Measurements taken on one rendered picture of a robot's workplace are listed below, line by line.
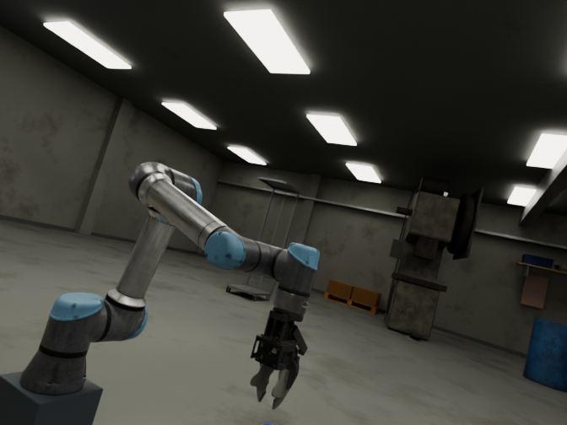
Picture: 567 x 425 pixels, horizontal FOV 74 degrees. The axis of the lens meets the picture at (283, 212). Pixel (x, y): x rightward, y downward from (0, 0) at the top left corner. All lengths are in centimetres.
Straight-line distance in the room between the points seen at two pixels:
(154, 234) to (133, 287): 16
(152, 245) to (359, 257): 950
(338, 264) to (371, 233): 124
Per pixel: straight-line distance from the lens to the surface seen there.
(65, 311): 114
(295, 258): 84
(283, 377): 90
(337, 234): 1073
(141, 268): 117
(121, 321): 121
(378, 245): 1041
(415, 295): 703
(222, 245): 77
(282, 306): 85
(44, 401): 115
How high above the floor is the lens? 79
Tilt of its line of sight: 6 degrees up
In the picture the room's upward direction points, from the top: 15 degrees clockwise
